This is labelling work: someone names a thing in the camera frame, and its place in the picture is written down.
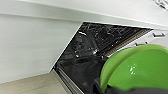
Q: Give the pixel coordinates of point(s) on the small yellow-green bowl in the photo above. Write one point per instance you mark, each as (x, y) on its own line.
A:
(143, 66)

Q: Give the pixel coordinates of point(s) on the stainless steel dishwasher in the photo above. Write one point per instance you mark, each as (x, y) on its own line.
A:
(86, 50)

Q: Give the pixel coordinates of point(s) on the white two-door base cabinet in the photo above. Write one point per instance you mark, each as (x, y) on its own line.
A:
(30, 46)

